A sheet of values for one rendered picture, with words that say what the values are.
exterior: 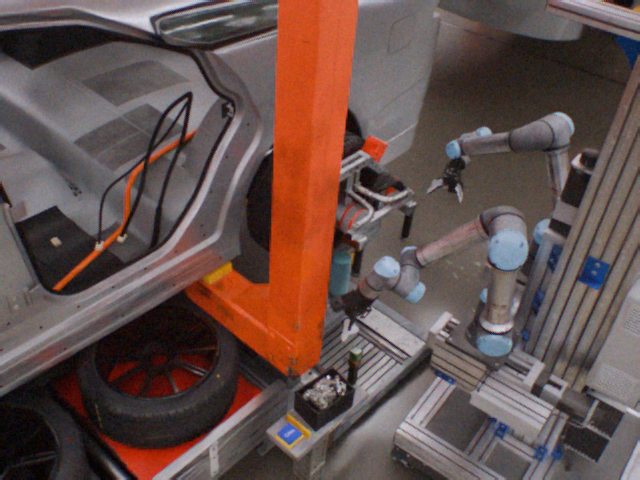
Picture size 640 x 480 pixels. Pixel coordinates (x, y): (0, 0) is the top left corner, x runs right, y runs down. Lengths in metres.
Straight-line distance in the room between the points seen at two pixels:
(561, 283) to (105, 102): 2.20
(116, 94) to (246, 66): 1.14
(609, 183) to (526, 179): 2.80
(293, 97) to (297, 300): 0.80
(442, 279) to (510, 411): 1.62
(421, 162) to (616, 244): 2.78
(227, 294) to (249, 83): 0.90
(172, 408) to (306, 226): 0.96
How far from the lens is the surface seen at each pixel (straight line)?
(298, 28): 2.08
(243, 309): 3.01
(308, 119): 2.16
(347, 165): 3.10
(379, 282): 2.47
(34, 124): 3.68
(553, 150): 3.07
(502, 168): 5.29
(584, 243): 2.60
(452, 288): 4.23
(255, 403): 3.07
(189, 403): 2.94
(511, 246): 2.30
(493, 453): 3.31
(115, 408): 2.97
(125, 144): 3.35
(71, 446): 2.90
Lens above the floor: 2.86
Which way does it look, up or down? 41 degrees down
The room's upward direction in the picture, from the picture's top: 5 degrees clockwise
